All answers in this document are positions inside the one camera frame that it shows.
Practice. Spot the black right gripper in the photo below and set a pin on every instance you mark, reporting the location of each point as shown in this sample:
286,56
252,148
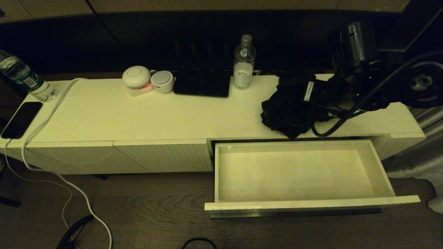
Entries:
316,91

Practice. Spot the black umbrella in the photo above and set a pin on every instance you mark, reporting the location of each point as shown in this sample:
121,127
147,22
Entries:
287,110

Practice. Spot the white cabinet drawer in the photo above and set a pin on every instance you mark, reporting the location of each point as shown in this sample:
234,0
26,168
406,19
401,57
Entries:
294,173

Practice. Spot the white low cabinet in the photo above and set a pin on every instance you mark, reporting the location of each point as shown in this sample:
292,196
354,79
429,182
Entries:
138,117

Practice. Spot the clear plastic water bottle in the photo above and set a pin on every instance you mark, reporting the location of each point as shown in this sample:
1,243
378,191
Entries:
244,69

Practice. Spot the black flat rectangular device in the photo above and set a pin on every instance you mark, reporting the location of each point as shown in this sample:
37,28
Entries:
202,84

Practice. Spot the small white round speaker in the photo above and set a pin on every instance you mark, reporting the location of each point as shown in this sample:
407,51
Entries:
162,81

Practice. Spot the white ribbed cabinet door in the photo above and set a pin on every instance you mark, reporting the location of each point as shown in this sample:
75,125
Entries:
86,159
173,155

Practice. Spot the white base with pink light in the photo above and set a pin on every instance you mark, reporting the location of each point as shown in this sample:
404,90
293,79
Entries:
141,91

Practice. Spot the white dome shaped device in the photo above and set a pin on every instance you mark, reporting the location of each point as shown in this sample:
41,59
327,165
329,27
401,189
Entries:
136,76

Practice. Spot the green label water bottle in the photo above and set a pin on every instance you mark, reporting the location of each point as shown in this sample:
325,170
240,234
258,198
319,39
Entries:
20,74

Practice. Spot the black smartphone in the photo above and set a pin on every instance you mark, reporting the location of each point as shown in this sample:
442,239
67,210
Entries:
21,119

